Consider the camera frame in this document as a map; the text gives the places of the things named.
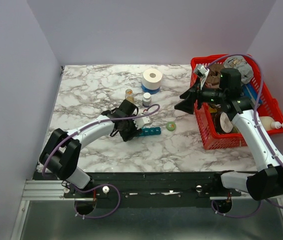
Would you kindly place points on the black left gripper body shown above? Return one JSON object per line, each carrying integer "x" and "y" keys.
{"x": 130, "y": 125}

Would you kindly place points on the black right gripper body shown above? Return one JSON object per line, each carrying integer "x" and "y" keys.
{"x": 211, "y": 95}

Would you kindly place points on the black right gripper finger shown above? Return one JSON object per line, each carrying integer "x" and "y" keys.
{"x": 186, "y": 106}
{"x": 192, "y": 92}

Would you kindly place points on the teal weekly pill organizer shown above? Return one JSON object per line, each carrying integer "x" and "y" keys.
{"x": 150, "y": 131}

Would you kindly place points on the green bottle cap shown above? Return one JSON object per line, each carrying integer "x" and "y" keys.
{"x": 171, "y": 126}

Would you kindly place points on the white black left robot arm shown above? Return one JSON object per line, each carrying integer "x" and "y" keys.
{"x": 61, "y": 153}

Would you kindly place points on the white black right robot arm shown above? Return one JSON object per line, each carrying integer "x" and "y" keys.
{"x": 268, "y": 181}

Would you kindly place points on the brown wrapped roll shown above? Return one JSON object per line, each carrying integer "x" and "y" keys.
{"x": 214, "y": 76}

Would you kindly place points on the clear jar yellow capsules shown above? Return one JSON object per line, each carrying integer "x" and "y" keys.
{"x": 129, "y": 95}

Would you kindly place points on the white pill bottle blue label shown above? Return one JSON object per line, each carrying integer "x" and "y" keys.
{"x": 146, "y": 99}

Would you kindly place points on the white paper roll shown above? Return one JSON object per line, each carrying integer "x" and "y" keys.
{"x": 151, "y": 79}

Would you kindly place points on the blue carton box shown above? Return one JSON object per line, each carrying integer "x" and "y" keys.
{"x": 250, "y": 92}

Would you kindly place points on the grey crumpled bag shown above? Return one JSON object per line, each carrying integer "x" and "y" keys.
{"x": 239, "y": 62}

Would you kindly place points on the cream squeeze bottle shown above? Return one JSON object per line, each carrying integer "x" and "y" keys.
{"x": 270, "y": 124}

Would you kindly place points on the red plastic basket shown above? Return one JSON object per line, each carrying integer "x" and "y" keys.
{"x": 248, "y": 130}

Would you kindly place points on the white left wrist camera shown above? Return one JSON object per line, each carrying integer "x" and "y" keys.
{"x": 141, "y": 121}

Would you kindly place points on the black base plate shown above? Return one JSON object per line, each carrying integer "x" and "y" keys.
{"x": 209, "y": 180}

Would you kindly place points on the aluminium rail frame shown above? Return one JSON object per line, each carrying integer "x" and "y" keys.
{"x": 53, "y": 190}

